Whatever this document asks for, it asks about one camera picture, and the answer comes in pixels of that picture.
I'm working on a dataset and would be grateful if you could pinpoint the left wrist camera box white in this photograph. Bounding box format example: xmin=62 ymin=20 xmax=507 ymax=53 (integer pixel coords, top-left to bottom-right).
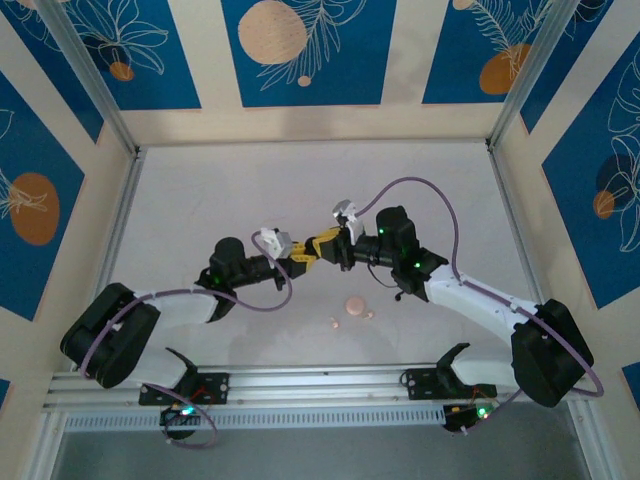
xmin=258 ymin=227 xmax=295 ymax=260

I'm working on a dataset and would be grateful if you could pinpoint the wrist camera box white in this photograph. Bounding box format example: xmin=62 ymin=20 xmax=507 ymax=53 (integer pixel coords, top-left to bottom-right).
xmin=330 ymin=199 xmax=369 ymax=246
xmin=258 ymin=227 xmax=295 ymax=260

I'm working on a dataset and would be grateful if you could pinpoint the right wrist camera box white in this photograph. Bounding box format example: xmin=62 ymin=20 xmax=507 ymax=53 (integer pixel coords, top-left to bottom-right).
xmin=330 ymin=199 xmax=369 ymax=246

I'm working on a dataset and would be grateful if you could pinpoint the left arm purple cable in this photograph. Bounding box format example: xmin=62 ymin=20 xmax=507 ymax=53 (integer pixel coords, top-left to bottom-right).
xmin=78 ymin=232 xmax=296 ymax=448

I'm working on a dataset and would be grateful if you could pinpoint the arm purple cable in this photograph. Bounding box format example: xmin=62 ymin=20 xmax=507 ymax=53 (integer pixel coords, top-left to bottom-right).
xmin=357 ymin=177 xmax=605 ymax=431
xmin=78 ymin=232 xmax=296 ymax=448

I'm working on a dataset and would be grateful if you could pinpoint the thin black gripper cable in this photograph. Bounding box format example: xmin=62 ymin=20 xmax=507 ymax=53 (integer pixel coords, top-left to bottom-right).
xmin=366 ymin=263 xmax=404 ymax=291

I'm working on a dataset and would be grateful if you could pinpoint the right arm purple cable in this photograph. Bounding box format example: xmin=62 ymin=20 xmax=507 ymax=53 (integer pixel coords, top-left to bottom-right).
xmin=357 ymin=177 xmax=605 ymax=431

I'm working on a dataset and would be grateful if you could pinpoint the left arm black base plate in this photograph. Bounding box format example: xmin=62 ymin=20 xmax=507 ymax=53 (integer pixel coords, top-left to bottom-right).
xmin=138 ymin=372 xmax=232 ymax=406

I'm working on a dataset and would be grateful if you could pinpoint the aluminium table side rail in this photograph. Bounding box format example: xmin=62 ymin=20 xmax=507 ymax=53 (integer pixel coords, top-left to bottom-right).
xmin=485 ymin=142 xmax=564 ymax=361
xmin=72 ymin=148 xmax=147 ymax=372

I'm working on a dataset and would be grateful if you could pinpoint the aluminium mounting rail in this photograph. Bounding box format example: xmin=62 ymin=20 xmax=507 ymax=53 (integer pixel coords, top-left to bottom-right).
xmin=42 ymin=363 xmax=587 ymax=412

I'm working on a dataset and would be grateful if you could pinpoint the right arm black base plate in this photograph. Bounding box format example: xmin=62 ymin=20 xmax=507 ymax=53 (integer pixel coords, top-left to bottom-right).
xmin=402 ymin=368 xmax=499 ymax=401

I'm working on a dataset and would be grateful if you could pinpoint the grey slotted cable duct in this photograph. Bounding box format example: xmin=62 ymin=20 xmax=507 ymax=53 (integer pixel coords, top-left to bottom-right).
xmin=63 ymin=403 xmax=449 ymax=432

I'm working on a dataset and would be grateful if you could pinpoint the aluminium frame post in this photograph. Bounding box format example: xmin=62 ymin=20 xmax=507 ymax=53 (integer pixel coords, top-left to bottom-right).
xmin=485 ymin=0 xmax=586 ymax=150
xmin=35 ymin=0 xmax=140 ymax=155

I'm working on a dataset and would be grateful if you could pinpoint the aluminium lower frame bar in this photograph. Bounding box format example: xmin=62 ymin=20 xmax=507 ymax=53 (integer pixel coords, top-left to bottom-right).
xmin=24 ymin=409 xmax=69 ymax=480
xmin=567 ymin=399 xmax=614 ymax=480

